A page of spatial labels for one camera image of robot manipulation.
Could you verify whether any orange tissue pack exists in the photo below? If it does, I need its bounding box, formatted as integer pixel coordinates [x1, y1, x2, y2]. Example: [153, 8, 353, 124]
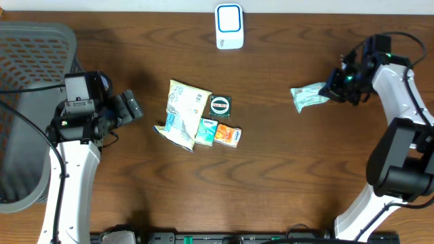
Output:
[214, 124, 242, 148]

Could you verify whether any white snack bag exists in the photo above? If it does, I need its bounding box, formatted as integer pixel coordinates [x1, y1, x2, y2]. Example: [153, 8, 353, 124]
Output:
[153, 80, 212, 152]

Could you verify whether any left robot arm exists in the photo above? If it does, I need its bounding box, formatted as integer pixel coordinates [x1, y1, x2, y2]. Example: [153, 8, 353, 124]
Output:
[37, 140, 101, 244]

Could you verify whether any grey plastic mesh basket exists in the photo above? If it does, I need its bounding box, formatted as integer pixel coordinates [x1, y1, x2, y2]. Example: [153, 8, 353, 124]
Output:
[1, 22, 83, 214]

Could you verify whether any teal tissue pack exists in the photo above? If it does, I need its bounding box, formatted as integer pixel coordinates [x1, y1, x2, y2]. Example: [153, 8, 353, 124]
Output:
[195, 118, 218, 146]

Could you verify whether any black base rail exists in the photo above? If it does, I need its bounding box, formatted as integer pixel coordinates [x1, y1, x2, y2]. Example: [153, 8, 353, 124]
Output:
[90, 230, 401, 244]

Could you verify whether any mint wet wipes pack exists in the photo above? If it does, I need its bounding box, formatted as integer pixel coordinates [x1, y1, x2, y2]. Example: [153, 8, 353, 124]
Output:
[290, 82, 329, 113]

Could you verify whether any dark green round-logo packet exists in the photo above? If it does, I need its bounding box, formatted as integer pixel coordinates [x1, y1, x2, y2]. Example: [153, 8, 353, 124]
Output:
[210, 96, 232, 118]

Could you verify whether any white barcode scanner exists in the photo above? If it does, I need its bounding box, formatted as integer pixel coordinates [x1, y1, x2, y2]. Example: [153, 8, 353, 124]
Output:
[214, 3, 244, 50]

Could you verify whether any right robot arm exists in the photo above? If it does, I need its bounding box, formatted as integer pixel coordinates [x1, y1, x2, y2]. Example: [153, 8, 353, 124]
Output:
[319, 51, 433, 243]

